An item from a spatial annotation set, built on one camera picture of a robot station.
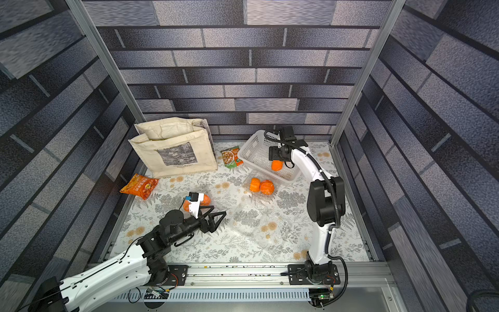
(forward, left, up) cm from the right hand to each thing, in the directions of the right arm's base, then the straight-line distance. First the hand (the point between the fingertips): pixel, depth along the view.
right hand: (277, 153), depth 96 cm
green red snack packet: (+7, +26, -12) cm, 29 cm away
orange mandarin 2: (-13, +11, -9) cm, 19 cm away
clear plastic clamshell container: (-11, 0, -9) cm, 14 cm away
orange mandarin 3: (-14, +5, -10) cm, 18 cm away
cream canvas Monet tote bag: (-5, +47, +10) cm, 48 cm away
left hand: (-33, +24, +2) cm, 41 cm away
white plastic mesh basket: (+11, +11, -13) cm, 21 cm away
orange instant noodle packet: (-14, +69, -9) cm, 71 cm away
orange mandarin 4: (-34, +35, +11) cm, 50 cm away
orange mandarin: (-1, -1, -9) cm, 9 cm away
